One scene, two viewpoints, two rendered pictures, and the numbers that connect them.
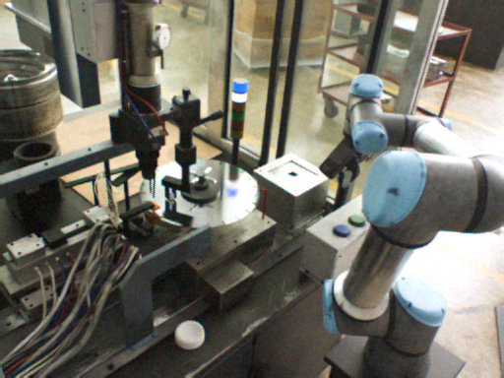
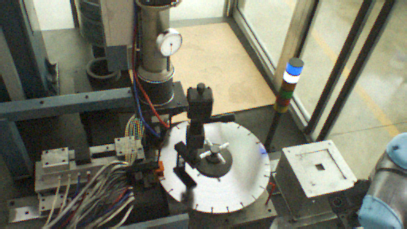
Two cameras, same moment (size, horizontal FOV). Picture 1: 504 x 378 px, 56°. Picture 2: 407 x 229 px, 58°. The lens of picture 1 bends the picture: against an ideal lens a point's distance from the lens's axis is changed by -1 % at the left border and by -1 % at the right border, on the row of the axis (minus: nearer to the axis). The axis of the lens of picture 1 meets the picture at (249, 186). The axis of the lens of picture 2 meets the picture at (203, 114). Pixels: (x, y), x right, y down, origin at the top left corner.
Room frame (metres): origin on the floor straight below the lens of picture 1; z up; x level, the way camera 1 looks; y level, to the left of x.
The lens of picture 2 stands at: (0.48, -0.11, 1.80)
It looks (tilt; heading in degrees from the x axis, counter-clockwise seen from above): 47 degrees down; 26
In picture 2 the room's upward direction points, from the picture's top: 8 degrees clockwise
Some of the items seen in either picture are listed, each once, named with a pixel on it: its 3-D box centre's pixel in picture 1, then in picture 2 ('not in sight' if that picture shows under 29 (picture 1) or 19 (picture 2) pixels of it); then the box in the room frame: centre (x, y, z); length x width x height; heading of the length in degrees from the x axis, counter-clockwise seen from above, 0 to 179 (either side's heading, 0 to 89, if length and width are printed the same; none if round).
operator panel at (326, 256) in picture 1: (346, 238); not in sight; (1.08, -0.30, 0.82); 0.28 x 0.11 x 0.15; 138
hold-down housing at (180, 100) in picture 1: (185, 128); (197, 117); (1.00, 0.16, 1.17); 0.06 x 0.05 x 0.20; 129
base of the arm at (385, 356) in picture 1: (401, 346); not in sight; (0.73, -0.39, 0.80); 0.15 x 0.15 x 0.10
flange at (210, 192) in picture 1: (200, 185); (213, 157); (1.07, 0.13, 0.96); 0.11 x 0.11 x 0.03
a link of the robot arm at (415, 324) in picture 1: (411, 312); not in sight; (0.73, -0.39, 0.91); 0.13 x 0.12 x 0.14; 90
